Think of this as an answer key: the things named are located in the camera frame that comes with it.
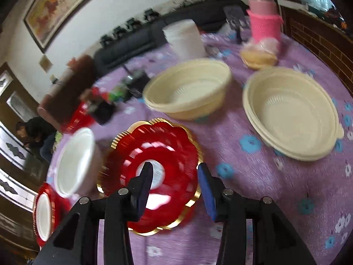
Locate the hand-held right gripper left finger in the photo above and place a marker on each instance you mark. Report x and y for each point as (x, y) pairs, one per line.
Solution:
(144, 183)

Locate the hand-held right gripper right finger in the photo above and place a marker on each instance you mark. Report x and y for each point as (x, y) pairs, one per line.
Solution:
(206, 193)

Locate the red plate with gold rim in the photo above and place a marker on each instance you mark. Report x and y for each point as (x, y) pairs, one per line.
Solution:
(59, 207)
(171, 149)

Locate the white plastic bowl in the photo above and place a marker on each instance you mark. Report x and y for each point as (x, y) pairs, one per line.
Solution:
(44, 216)
(74, 162)

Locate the cream plastic bowl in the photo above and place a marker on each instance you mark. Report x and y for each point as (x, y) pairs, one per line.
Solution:
(190, 88)

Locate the purple floral tablecloth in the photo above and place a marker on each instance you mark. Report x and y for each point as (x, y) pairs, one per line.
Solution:
(242, 198)

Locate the red glass fruit bowl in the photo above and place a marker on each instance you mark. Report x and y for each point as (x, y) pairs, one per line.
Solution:
(80, 120)

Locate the green packet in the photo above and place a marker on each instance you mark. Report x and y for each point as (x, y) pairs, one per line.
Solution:
(117, 93)

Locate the dark small gadget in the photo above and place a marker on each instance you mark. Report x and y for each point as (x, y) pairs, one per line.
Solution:
(136, 84)

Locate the brown armchair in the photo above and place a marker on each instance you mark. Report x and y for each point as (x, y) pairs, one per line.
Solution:
(69, 88)

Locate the wooden door with glass panes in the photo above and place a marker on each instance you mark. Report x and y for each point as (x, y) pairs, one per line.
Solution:
(13, 149)

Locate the black leather sofa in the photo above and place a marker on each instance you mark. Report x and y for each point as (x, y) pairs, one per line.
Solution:
(132, 44)

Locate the black device on sofa back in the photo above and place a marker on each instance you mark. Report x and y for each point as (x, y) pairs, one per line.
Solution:
(150, 14)
(133, 23)
(104, 40)
(118, 31)

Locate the white plastic jar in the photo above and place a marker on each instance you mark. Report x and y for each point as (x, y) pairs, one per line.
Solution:
(184, 38)

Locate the bottle with pink knitted sleeve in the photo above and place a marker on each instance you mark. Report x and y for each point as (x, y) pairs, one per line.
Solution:
(264, 24)

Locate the wall switch plate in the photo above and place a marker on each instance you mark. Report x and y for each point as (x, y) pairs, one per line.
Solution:
(45, 63)

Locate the framed wall painting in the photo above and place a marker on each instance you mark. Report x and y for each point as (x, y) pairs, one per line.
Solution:
(60, 2)

